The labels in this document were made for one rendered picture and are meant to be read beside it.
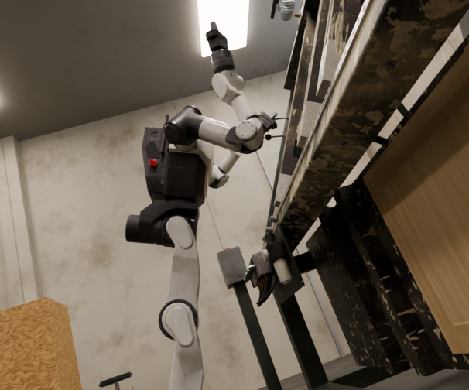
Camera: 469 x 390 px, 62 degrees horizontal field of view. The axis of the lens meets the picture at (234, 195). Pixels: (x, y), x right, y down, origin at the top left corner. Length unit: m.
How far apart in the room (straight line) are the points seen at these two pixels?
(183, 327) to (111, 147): 4.59
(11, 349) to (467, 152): 2.99
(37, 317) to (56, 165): 3.11
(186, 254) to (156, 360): 3.50
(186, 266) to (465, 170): 1.00
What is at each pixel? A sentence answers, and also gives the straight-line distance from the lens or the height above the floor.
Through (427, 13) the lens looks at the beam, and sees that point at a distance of 0.66.
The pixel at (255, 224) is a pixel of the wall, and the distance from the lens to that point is 5.17.
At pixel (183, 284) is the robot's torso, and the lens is 1.53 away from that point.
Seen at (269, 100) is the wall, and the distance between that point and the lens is 6.09.
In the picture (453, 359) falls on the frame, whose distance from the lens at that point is 1.33.
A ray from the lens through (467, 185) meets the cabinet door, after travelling 0.96.
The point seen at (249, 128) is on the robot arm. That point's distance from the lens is 1.42.
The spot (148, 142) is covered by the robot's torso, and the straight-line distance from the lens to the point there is 1.71.
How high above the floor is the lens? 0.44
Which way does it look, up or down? 21 degrees up
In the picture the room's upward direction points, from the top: 20 degrees counter-clockwise
